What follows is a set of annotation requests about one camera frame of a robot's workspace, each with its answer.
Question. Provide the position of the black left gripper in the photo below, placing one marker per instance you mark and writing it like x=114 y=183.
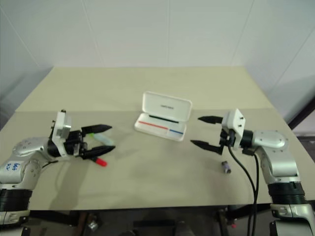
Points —
x=75 y=143

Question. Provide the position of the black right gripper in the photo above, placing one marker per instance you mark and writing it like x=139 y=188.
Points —
x=226 y=138

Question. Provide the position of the red capped black marker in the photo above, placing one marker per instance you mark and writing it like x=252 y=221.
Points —
x=101 y=162

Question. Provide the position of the small dark purple cylinder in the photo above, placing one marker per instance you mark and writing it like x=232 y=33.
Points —
x=226 y=167

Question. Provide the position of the white pencil case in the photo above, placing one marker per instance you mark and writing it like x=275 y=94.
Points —
x=167 y=104

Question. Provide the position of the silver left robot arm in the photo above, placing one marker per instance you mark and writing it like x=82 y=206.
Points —
x=29 y=147

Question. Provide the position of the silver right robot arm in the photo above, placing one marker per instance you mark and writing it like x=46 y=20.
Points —
x=270 y=140

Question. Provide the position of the rusty brown table leg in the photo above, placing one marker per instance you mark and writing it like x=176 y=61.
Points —
x=83 y=218

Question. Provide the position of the silver metal clamp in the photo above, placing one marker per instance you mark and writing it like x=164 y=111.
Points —
x=92 y=225

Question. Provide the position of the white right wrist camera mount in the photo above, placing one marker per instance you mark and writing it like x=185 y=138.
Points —
x=235 y=123

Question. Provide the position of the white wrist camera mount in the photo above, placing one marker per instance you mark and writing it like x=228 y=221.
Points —
x=59 y=123
x=235 y=123

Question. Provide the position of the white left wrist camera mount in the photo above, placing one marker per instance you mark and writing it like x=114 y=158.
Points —
x=59 y=123

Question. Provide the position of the black bracket with red tip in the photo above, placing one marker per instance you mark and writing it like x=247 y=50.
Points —
x=225 y=217

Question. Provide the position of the black metal frame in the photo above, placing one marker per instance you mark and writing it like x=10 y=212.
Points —
x=304 y=115

